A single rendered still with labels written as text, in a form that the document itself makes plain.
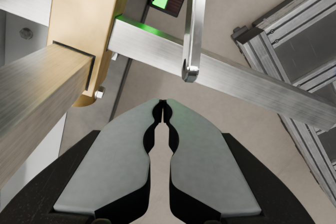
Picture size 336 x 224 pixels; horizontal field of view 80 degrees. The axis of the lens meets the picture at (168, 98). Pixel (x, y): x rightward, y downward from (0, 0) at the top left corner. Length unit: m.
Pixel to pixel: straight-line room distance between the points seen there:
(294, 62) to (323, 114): 0.72
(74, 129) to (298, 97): 0.37
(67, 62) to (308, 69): 0.97
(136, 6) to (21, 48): 0.27
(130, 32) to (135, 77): 0.92
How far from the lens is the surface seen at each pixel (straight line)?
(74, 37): 0.20
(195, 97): 1.16
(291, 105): 0.26
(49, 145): 0.60
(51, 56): 0.18
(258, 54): 0.89
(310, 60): 1.03
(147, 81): 1.11
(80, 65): 0.18
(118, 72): 0.35
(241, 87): 0.22
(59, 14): 0.20
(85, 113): 0.40
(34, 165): 0.67
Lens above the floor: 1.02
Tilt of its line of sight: 62 degrees down
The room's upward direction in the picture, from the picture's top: 180 degrees clockwise
